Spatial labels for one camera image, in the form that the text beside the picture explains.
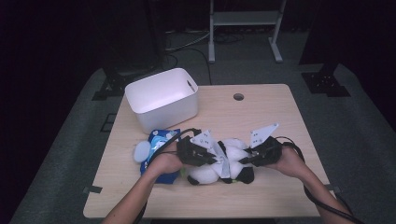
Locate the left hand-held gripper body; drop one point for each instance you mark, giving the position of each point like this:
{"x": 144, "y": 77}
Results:
{"x": 190, "y": 152}

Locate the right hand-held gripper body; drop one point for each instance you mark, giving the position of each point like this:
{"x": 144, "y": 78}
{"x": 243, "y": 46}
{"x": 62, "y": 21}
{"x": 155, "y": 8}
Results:
{"x": 267, "y": 152}

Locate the white wet wipe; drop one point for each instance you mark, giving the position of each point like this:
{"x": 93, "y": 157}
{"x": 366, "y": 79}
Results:
{"x": 224, "y": 166}

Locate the panda plush toy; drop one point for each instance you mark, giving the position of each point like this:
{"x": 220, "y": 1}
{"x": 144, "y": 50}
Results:
{"x": 204, "y": 175}

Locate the blue wet wipes pack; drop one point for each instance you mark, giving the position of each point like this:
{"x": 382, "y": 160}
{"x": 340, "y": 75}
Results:
{"x": 165, "y": 179}

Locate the white plastic bin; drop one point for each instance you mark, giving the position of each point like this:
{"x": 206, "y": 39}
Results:
{"x": 168, "y": 115}

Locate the person's right hand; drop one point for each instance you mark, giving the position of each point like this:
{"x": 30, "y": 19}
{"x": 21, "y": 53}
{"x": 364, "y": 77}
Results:
{"x": 291, "y": 163}

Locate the person's left hand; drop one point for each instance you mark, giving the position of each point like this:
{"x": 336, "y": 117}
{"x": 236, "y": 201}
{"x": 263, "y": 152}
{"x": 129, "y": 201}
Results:
{"x": 165, "y": 161}

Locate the black stand with square base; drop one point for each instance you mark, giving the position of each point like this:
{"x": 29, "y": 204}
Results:
{"x": 325, "y": 82}

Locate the black stand with long feet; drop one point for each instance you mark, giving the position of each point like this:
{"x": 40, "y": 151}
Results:
{"x": 113, "y": 82}

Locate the white metal stand frame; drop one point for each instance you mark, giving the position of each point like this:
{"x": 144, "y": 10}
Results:
{"x": 246, "y": 18}

